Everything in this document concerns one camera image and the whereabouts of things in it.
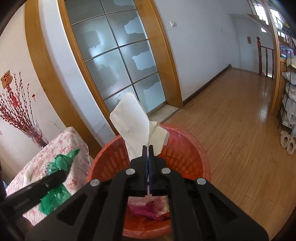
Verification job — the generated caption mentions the clear white plastic bag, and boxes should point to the clear white plastic bag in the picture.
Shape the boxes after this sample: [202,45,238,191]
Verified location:
[127,195,170,215]

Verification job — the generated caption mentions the dark green plastic bag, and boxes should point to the dark green plastic bag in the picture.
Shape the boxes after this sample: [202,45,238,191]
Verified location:
[39,149,80,215]

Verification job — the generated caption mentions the white paper sheet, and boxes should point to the white paper sheet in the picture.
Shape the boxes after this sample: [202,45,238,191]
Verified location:
[110,92,169,160]

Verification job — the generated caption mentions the large orange plastic bag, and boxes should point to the large orange plastic bag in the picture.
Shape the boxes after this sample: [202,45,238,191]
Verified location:
[123,208,171,235]

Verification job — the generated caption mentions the pink plastic bag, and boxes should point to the pink plastic bag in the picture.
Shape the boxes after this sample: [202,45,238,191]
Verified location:
[128,201,163,220]

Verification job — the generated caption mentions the orange mesh trash basket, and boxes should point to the orange mesh trash basket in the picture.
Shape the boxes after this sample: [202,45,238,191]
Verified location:
[87,124,211,240]

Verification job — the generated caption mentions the glass vase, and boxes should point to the glass vase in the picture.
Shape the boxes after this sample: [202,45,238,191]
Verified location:
[25,121,48,150]

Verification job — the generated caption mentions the floral pink tablecloth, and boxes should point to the floral pink tablecloth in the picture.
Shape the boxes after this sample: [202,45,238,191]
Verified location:
[6,127,91,225]

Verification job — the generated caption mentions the red berry branches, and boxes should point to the red berry branches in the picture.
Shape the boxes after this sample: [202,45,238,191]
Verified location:
[1,73,34,133]

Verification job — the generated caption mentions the beige slippers pair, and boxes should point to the beige slippers pair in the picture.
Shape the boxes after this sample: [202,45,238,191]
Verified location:
[280,131,295,155]

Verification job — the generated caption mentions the gold red fu ornament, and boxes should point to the gold red fu ornament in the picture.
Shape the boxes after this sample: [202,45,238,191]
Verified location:
[1,70,13,89]

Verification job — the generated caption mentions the wooden pillar trim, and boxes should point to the wooden pillar trim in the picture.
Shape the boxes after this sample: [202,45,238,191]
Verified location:
[24,0,102,158]

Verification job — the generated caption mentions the wooden stair railing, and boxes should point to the wooden stair railing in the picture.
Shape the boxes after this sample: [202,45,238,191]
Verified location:
[256,37,274,79]

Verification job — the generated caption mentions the frosted glass sliding door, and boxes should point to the frosted glass sliding door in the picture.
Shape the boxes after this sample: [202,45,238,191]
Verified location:
[65,1,166,113]

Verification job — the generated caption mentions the black wire storage shelf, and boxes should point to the black wire storage shelf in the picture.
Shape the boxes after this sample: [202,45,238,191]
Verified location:
[278,52,295,138]

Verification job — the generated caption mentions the white light switch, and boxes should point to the white light switch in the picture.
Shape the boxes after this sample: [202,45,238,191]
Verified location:
[170,21,177,27]

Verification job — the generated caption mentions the wooden door frame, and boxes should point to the wooden door frame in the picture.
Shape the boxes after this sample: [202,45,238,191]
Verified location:
[58,0,183,135]

